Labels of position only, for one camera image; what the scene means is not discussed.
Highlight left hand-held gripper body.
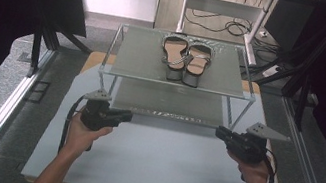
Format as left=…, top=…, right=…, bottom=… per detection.
left=77, top=86, right=118, bottom=135

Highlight two-tier metal shoe rack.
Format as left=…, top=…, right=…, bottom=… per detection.
left=91, top=20, right=266, bottom=135

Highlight white power strip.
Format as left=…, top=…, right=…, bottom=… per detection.
left=261, top=63, right=283, bottom=81

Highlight left hand-held gripper cable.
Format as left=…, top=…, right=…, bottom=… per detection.
left=57, top=93, right=87, bottom=157

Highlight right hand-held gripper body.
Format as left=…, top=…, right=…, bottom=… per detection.
left=229, top=118, right=294, bottom=171

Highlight black metal stand legs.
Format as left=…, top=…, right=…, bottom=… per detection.
left=240, top=0, right=326, bottom=136
left=24, top=11, right=97, bottom=88

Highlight pale grey table mat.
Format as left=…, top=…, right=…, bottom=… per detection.
left=18, top=46, right=308, bottom=183

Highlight person's left hand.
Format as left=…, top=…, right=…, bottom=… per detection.
left=61, top=110, right=116, bottom=164

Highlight black floor cables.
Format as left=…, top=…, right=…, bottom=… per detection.
left=179, top=0, right=292, bottom=60

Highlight white metal stand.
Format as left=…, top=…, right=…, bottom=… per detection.
left=172, top=0, right=269, bottom=67

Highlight black rhinestone strap sandal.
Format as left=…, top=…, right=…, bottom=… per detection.
left=155, top=31, right=194, bottom=84
left=179, top=39, right=217, bottom=91

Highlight person's right hand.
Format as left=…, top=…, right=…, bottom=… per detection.
left=221, top=150, right=274, bottom=183

